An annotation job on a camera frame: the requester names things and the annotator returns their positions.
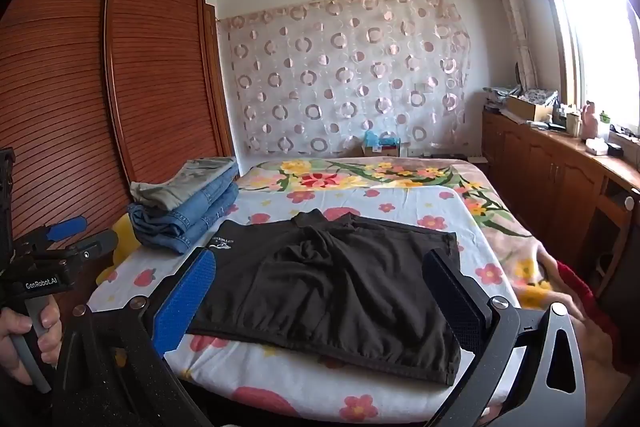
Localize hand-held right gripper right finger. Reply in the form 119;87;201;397
422;249;588;427

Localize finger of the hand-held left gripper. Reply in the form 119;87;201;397
62;229;119;264
20;216;88;254

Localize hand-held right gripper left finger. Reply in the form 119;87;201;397
50;247;218;427

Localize folded olive pants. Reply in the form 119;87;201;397
130;157;238;210

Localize person's left hand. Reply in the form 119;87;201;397
0;302;64;385

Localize folded blue jeans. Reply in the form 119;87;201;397
127;177;240;255

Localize floral blanket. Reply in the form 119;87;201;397
235;157;576;308

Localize fruit print bed sheet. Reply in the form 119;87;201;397
87;184;521;427

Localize red cloth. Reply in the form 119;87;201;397
555;259;640;358

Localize wooden sideboard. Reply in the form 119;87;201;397
480;107;640;308

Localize wooden slatted wardrobe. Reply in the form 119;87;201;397
0;0;236;308

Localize small cardboard box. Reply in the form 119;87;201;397
362;142;401;158

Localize blue plastic bag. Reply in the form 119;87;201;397
362;130;401;148

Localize open cardboard box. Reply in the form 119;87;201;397
505;94;553;122

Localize pink figurine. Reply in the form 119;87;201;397
580;102;602;138

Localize circle print curtain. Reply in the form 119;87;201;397
217;0;473;155

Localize wooden frame window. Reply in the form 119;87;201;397
525;0;640;138

